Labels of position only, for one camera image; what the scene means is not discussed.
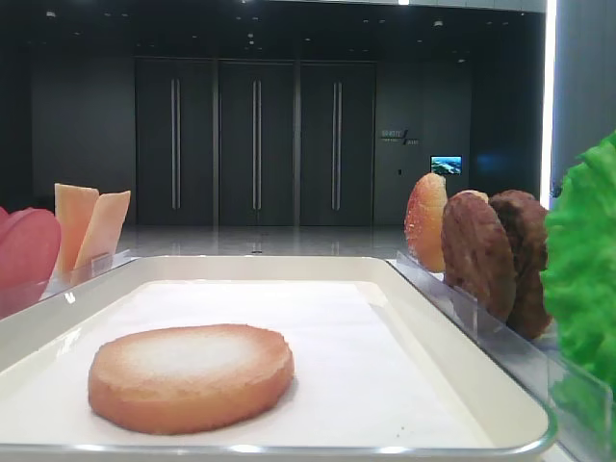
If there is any green lettuce leaf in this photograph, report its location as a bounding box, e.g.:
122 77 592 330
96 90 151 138
539 128 616 386

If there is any brown meat patty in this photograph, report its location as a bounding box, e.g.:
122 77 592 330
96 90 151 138
441 191 516 321
489 190 552 340

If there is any round bread slice in tray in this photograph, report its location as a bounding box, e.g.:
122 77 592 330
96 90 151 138
88 323 295 435

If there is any orange cheese slice thin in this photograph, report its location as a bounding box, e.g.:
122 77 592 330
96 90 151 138
75 191 131 270

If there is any brown meat patty right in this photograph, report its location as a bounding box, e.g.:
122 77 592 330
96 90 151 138
489 190 552 340

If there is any red tomato slice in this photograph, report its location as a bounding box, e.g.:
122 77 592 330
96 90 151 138
1 208 62 289
0 208 21 234

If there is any red tomato slice behind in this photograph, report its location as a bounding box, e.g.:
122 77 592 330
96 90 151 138
0 208 21 234

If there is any dark triple door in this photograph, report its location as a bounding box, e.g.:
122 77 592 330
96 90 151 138
136 59 375 226

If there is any white rectangular metal tray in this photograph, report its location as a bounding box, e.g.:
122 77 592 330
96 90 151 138
1 256 557 461

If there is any clear acrylic left rack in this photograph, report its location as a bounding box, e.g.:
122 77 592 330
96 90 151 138
1 250 135 319

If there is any clear acrylic rack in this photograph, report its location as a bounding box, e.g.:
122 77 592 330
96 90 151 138
395 252 615 461
1 250 135 319

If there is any clear acrylic right rack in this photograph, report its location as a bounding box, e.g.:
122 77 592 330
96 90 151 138
395 252 615 461

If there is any small wall screen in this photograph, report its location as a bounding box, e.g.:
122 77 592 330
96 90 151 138
430 156 462 175

